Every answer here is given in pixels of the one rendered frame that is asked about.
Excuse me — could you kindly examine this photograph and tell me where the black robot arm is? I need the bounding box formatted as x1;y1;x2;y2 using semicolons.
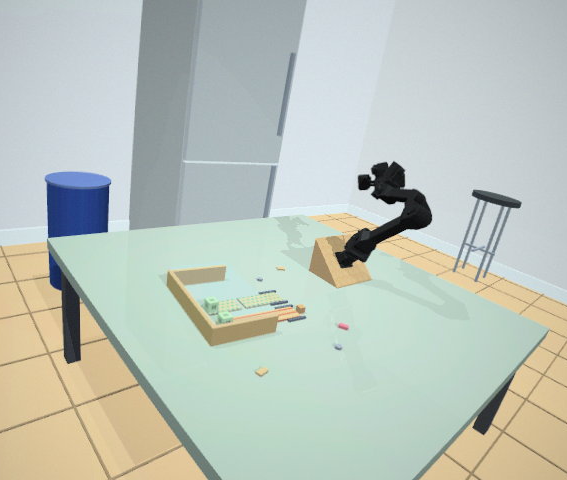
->
335;162;432;268

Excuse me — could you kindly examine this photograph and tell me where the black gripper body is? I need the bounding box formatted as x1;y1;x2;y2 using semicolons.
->
358;173;405;190

